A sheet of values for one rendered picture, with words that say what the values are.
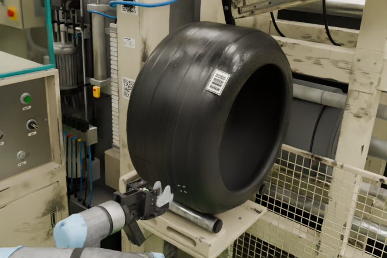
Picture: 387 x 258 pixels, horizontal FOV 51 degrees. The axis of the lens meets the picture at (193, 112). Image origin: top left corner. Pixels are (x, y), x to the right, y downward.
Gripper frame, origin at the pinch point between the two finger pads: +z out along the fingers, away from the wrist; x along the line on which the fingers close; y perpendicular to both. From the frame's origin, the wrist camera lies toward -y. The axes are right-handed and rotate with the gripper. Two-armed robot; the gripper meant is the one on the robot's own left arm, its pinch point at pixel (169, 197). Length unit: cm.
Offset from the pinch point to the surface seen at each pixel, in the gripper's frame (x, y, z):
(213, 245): -10.1, -15.6, 11.2
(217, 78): -9.5, 36.3, 1.5
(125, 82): 35.3, 24.6, 14.0
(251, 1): 12, 56, 50
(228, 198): -11.9, 0.3, 12.9
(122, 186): 25.2, -8.4, 6.7
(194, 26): 8.8, 47.0, 14.1
